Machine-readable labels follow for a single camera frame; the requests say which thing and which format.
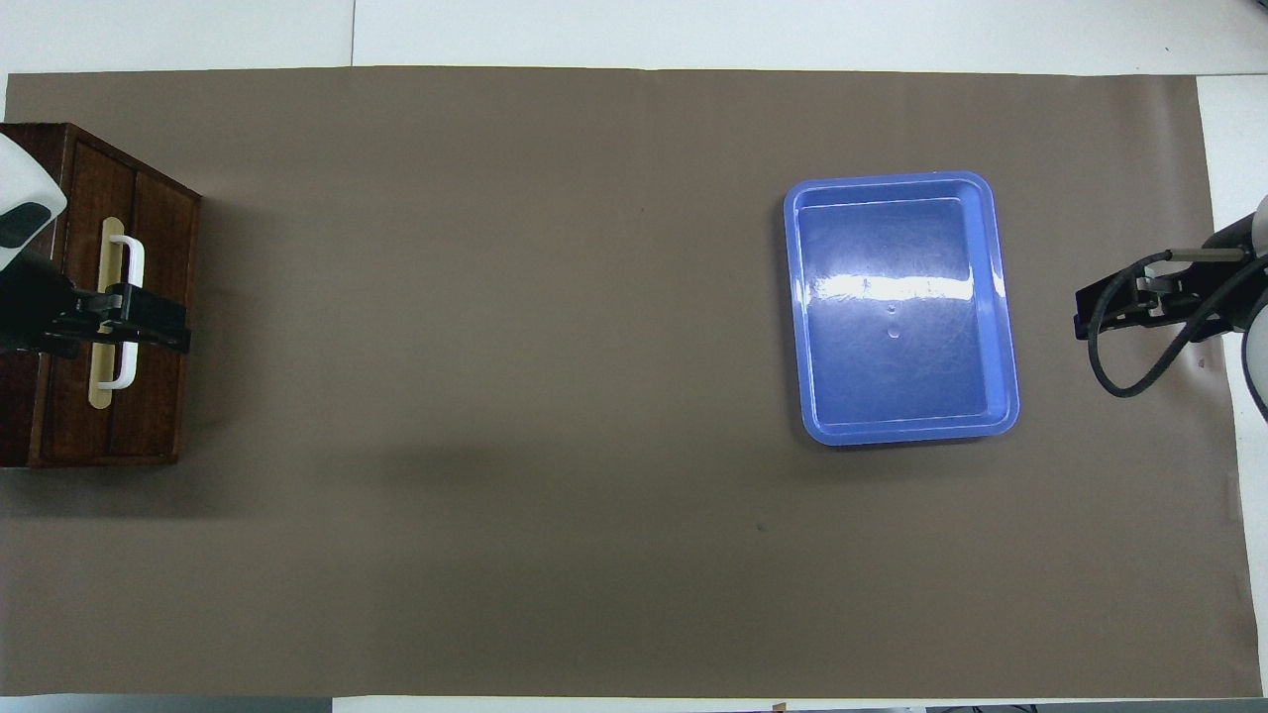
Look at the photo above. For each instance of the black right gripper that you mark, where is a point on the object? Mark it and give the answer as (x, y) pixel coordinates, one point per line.
(1228, 287)

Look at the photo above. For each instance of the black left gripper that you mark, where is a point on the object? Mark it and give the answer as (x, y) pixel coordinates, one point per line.
(30, 307)

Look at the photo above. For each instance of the wooden drawer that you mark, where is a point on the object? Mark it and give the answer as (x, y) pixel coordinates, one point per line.
(163, 248)

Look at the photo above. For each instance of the blue plastic tray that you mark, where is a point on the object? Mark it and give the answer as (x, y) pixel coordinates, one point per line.
(892, 376)

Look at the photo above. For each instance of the brown table mat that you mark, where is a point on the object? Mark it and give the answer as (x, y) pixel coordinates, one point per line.
(495, 396)

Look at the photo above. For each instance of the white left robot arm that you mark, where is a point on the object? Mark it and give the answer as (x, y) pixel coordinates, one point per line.
(25, 178)

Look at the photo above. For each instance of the dark wooden cabinet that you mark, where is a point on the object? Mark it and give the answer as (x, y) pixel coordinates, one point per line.
(30, 416)

